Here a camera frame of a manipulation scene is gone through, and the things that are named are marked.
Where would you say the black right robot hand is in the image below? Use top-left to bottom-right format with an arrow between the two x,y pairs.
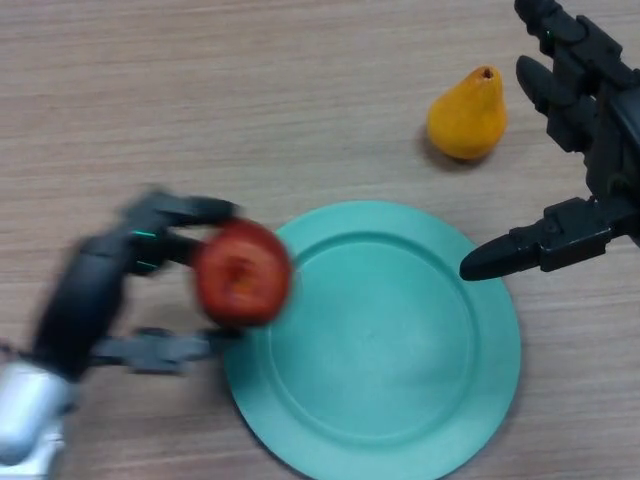
458,0 -> 640,284

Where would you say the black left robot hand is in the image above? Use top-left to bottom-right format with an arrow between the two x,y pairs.
32,187 -> 246,381

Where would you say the red apple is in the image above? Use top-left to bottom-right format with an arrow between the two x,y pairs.
193,218 -> 294,329

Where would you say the teal green round plate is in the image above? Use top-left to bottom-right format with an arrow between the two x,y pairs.
222,199 -> 523,480

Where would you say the yellow orange pear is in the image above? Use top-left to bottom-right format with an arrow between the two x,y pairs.
426,65 -> 508,161

